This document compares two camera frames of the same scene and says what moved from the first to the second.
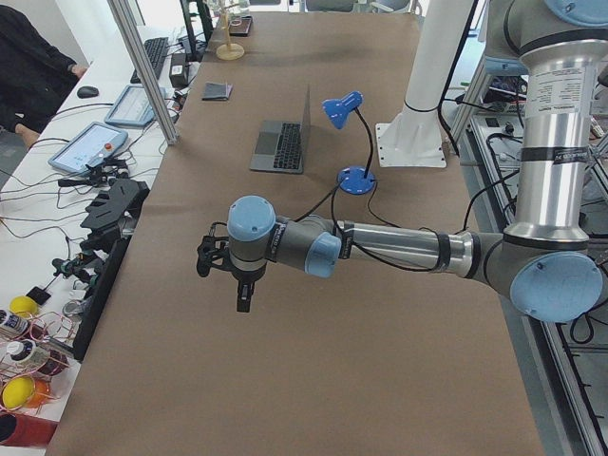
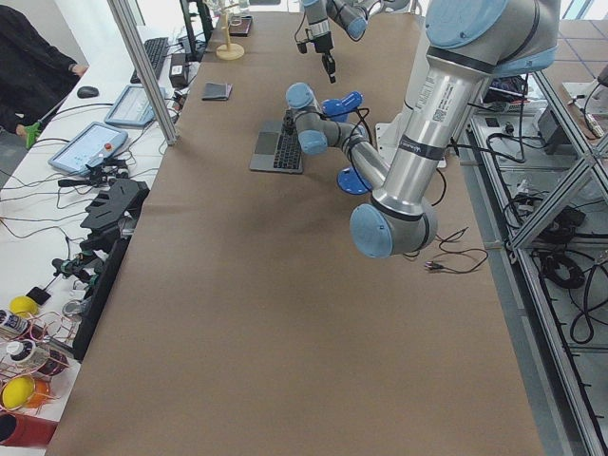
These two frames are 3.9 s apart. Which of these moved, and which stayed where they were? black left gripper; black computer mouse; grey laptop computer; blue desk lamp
Moved: black left gripper
Stayed: grey laptop computer; black computer mouse; blue desk lamp
